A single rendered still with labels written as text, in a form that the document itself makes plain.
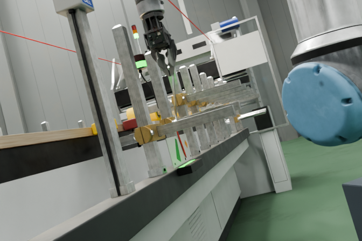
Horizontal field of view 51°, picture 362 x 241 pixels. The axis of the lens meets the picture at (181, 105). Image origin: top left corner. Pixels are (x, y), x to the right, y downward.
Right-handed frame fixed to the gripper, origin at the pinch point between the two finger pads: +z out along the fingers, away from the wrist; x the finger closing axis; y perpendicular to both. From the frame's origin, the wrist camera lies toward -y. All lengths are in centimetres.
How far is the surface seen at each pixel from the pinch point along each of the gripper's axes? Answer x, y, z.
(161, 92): -6.8, -7.2, 4.7
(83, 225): -4, 68, 32
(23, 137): -27, 47, 12
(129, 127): -23.1, -9.0, 13.3
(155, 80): -8.0, -7.2, -0.1
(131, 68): -6.8, 17.8, -1.8
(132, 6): -217, -686, -296
